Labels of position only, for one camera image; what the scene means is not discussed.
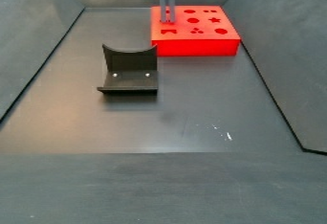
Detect red shape-sorter block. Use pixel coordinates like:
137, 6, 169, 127
151, 6, 242, 56

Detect black curved holder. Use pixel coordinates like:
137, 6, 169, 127
98, 45, 159, 94

